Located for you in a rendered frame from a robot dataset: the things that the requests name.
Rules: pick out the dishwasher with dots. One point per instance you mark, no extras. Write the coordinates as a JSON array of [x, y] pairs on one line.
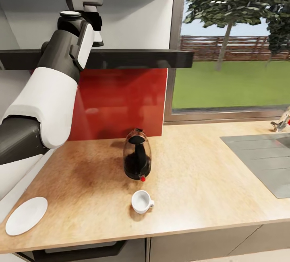
[[129, 250]]

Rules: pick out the drop in sink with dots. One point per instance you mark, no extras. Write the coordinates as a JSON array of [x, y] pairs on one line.
[[267, 156]]

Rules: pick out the bottle of coffee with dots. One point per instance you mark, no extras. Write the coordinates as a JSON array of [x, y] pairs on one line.
[[97, 38]]

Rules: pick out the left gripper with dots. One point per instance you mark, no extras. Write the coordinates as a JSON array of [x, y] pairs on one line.
[[94, 19]]

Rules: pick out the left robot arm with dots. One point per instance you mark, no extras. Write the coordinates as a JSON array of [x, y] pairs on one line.
[[40, 118]]

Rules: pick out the saucer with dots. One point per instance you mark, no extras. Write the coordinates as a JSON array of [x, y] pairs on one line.
[[26, 216]]

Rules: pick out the electric kettle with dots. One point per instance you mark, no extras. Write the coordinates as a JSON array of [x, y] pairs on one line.
[[137, 155]]

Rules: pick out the coffee cup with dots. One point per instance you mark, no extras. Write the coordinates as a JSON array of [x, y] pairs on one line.
[[141, 201]]

